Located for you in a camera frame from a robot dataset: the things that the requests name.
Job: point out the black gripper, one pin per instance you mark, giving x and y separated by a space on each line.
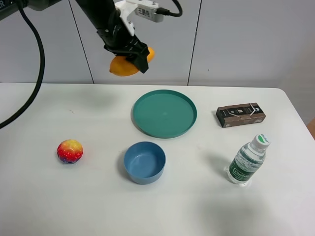
116 37

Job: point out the yellow mango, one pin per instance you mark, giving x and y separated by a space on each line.
120 66

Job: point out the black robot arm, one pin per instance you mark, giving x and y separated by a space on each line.
105 17

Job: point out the teal round plate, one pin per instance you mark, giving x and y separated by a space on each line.
164 113

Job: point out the blue bowl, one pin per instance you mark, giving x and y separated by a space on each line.
144 162

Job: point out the brown carton box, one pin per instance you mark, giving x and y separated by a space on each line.
242 114

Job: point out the multicolour bumpy ball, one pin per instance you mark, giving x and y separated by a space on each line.
69 151

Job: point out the clear water bottle green label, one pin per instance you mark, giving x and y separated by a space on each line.
248 160

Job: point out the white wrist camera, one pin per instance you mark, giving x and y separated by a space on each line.
146 9

